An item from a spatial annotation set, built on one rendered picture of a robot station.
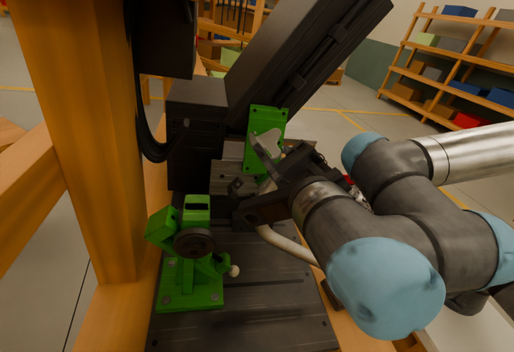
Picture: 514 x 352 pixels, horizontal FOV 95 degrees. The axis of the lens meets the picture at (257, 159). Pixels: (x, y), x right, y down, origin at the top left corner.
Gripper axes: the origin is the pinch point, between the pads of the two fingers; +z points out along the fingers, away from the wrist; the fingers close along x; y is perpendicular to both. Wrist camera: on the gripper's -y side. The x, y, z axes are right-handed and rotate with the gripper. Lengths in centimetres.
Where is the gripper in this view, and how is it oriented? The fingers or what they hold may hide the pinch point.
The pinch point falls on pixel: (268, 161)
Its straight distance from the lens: 50.1
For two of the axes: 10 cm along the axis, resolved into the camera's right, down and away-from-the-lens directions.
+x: -6.0, -7.1, -3.8
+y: 7.8, -6.2, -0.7
